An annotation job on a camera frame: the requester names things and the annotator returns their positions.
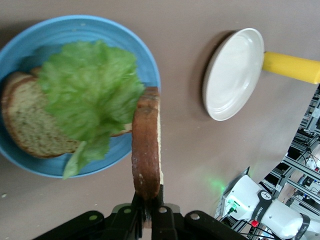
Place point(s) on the aluminium shelving rack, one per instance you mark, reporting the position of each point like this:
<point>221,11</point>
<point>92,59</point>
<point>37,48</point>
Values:
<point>300,160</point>

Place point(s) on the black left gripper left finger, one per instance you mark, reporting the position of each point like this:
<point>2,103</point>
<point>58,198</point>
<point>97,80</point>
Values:
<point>117,225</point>

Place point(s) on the beige round plate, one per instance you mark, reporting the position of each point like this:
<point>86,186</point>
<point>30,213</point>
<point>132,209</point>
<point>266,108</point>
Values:
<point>232,77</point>

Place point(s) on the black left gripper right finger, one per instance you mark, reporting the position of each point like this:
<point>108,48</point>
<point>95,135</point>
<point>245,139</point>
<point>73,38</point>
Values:
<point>170,225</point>

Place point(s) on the green lettuce leaf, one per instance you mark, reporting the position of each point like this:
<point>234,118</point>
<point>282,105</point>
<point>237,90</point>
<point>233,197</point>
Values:
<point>92,95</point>

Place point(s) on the yellow mustard squeeze bottle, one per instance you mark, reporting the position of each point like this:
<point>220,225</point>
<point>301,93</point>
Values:
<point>292,68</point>

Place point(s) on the blue round plate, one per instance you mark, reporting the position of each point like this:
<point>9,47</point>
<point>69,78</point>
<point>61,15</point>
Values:
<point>120,42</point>

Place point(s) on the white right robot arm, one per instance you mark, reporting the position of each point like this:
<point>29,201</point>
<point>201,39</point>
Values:
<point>272,215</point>

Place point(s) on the brown bread slice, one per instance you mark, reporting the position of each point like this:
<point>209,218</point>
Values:
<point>27,125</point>
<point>146,150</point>

